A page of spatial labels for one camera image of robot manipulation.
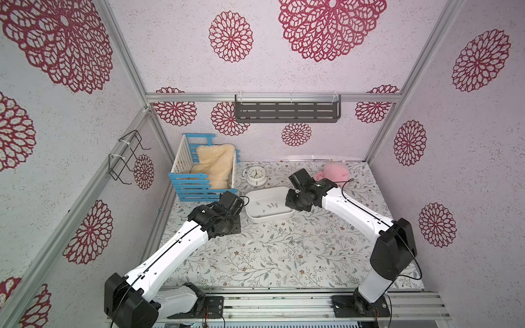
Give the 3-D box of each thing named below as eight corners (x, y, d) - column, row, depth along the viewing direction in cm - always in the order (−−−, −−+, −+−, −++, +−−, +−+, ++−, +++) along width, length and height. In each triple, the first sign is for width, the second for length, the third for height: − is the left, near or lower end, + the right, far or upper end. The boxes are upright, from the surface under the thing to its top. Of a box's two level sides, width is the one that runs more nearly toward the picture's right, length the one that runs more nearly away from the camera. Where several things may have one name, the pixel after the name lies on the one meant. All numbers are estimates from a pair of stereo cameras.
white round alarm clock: (252, 189, 111) (251, 184, 107) (243, 175, 117) (242, 169, 114) (269, 182, 114) (270, 177, 110) (260, 168, 120) (260, 163, 117)
